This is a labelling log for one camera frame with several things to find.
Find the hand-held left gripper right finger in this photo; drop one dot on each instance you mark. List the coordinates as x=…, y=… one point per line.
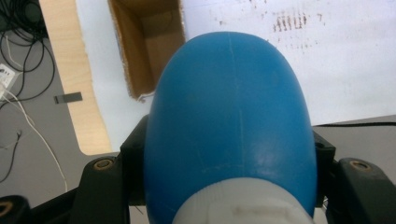
x=323, y=155

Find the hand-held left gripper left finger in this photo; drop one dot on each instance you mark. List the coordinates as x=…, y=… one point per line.
x=135, y=161

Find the blue bottle with white cap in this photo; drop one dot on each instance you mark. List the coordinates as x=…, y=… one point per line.
x=230, y=109

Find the blue cardboard box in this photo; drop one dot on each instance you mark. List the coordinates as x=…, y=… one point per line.
x=155, y=46

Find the white paper sheet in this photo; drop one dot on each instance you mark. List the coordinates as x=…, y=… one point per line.
x=342, y=77

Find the grey tape strip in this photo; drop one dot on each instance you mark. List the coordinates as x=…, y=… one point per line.
x=68, y=98

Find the white power adapter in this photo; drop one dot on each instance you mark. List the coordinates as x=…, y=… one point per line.
x=5, y=77

